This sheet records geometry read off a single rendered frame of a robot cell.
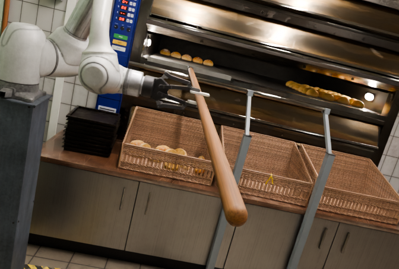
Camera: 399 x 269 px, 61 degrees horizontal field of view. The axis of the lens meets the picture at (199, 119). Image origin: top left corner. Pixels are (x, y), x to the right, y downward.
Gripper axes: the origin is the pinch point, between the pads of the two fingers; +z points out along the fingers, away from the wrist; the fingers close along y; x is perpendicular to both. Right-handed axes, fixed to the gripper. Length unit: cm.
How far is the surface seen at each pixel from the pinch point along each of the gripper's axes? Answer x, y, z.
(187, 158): -64, 45, 9
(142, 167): -64, 56, -15
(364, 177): -104, 46, 143
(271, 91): -112, 1, 60
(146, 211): -58, 79, -7
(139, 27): -114, -19, -38
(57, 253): -60, 117, -52
